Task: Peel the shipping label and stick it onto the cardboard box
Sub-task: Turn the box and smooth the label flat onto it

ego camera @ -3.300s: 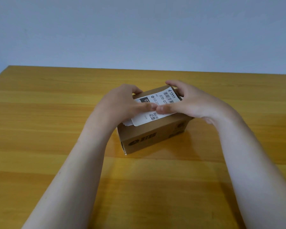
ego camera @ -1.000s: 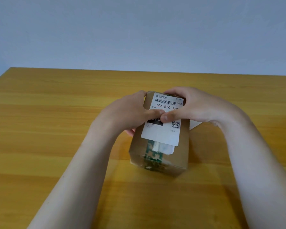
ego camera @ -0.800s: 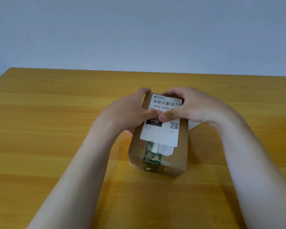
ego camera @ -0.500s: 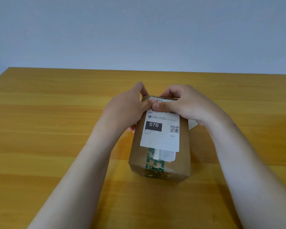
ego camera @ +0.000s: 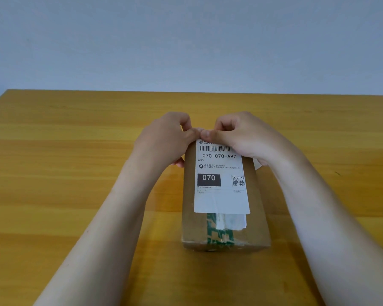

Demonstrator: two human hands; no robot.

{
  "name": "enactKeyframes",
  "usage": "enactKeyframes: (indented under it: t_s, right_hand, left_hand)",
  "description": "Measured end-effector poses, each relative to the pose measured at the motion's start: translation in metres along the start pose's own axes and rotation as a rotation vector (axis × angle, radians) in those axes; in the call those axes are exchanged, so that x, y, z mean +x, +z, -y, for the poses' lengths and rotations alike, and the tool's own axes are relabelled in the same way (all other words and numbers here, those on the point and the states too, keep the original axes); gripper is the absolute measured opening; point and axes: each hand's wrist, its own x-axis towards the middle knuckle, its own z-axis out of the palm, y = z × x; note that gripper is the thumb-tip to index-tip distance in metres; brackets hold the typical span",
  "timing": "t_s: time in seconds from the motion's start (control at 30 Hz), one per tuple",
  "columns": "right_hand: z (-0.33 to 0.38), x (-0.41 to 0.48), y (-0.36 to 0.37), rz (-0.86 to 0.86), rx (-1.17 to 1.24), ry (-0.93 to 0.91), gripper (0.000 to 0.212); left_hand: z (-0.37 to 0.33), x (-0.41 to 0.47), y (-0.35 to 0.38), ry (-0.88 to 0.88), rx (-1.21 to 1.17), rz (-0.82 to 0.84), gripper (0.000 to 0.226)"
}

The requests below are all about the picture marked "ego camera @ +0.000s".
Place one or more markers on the white shipping label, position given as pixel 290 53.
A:
pixel 221 191

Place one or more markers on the person's left thumb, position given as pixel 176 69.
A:
pixel 191 134

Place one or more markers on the person's right forearm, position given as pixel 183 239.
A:
pixel 322 226

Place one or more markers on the green printed packing tape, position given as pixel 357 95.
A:
pixel 220 234

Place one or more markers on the white paper strip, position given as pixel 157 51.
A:
pixel 257 163

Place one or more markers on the person's right hand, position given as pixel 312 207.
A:
pixel 252 136

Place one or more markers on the torn white label remnant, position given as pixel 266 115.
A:
pixel 234 221

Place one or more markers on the person's left hand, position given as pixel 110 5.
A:
pixel 161 140

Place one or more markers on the person's left forearm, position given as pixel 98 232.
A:
pixel 115 226

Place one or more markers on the brown cardboard box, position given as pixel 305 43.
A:
pixel 258 219

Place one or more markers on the person's right thumb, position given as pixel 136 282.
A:
pixel 210 135

